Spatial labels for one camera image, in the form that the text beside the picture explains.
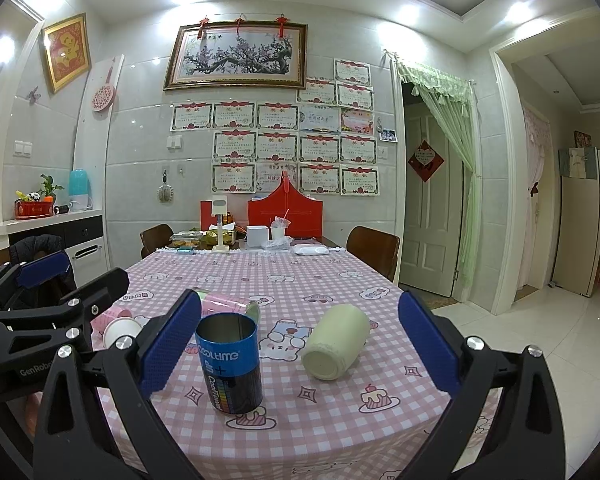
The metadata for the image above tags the dark jacket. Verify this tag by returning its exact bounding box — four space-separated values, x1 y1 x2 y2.
0 235 76 311

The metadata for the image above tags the green door curtain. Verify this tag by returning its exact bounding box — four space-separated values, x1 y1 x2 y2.
384 50 481 286

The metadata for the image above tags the pink cup white inside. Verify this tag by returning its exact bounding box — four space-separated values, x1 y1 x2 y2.
91 307 143 351

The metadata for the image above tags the pink metal cup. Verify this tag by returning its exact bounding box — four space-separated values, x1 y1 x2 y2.
192 287 262 323

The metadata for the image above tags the pink checkered tablecloth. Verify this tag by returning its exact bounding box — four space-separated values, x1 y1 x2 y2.
25 247 501 480

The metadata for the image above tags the white square box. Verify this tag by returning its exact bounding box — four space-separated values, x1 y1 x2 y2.
246 226 270 250

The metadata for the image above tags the clear food container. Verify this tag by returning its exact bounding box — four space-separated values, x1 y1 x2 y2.
167 230 201 251

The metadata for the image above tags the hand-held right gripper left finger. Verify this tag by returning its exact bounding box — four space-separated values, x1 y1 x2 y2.
32 287 203 480

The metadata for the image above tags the red planter tray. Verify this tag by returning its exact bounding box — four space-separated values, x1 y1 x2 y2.
14 200 55 220

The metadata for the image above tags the white panel door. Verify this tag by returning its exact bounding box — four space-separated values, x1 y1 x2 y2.
402 110 463 297

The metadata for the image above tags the blue white humidifier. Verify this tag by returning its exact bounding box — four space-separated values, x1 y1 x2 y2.
69 169 92 210

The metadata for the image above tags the brown wooden chair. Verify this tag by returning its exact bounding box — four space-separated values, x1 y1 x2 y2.
346 226 401 283
140 223 176 260

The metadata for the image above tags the pink round wall ornament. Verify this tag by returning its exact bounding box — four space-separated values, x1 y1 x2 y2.
91 67 117 112

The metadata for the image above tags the red diamond door ornament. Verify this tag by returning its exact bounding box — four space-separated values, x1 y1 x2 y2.
407 140 445 183

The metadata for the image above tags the red gift box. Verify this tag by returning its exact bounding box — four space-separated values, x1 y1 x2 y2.
247 178 324 241

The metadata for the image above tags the group of wall certificates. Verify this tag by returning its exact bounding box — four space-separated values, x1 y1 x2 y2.
169 58 381 196

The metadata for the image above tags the cream ribbed cup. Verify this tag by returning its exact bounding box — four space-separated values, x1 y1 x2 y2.
301 305 371 381

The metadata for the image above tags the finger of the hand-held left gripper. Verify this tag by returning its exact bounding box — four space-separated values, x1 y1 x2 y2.
0 250 72 312
0 266 131 355

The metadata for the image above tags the hanging grey brush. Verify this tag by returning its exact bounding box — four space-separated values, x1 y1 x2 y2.
157 170 175 205

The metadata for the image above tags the blue battery-print can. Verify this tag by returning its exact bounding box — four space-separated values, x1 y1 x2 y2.
195 312 264 416

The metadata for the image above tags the framed plum blossom painting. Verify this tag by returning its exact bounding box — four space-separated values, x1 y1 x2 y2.
162 24 308 92

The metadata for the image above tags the small red box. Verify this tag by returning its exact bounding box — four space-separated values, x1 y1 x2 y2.
200 200 228 233

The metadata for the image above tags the white phone stand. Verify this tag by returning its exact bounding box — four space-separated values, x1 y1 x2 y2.
211 199 232 252

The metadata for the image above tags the small green plant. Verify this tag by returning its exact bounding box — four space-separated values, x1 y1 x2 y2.
39 174 65 203

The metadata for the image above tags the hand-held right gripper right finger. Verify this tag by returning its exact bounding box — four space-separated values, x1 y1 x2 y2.
397 290 574 480

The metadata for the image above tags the gold framed red picture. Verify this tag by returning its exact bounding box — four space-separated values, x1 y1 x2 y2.
41 12 92 95

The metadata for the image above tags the white sideboard cabinet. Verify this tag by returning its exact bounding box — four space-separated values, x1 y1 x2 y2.
0 209 105 267

